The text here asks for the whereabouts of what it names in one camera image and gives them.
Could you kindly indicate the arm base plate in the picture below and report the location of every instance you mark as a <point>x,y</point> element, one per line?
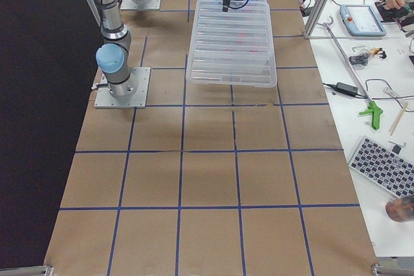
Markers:
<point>140,5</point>
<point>132,93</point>

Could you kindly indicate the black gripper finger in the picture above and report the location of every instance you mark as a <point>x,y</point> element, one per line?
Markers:
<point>226,4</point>

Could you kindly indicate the wooden chopsticks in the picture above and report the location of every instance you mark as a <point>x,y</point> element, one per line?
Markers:
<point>398,118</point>

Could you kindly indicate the green handled reacher grabber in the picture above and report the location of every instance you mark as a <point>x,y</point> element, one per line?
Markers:
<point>372,107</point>

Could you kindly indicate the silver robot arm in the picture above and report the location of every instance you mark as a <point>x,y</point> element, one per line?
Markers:
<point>112,56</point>

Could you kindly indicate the teach pendant tablet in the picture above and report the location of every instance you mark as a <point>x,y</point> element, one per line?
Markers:
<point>361,21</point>

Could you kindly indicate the checkered calibration board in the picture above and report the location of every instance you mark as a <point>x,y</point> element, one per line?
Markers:
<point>383,167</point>

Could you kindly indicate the black power adapter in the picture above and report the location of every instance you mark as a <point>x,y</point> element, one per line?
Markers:
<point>345,89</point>

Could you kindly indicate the clear plastic box lid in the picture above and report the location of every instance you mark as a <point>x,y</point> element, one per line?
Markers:
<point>253,64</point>

